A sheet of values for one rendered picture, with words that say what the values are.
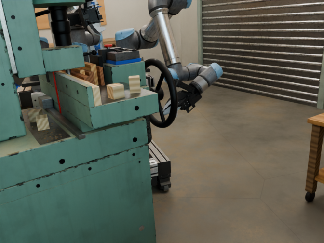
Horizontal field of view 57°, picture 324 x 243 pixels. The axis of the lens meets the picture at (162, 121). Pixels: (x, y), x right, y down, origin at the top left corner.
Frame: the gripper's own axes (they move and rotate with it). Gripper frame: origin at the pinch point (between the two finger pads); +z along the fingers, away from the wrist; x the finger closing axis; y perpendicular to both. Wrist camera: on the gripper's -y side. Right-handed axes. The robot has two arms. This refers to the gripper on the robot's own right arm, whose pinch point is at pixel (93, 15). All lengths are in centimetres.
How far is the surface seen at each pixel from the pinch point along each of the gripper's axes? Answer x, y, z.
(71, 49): 7.9, -16.7, 15.8
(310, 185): 118, 89, 30
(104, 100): 20.8, -18.4, 37.9
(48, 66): 10.9, -25.1, 15.7
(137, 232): 72, -20, 33
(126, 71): 19.9, -1.3, 19.3
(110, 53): 13.2, -3.2, 14.3
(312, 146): 94, 93, 29
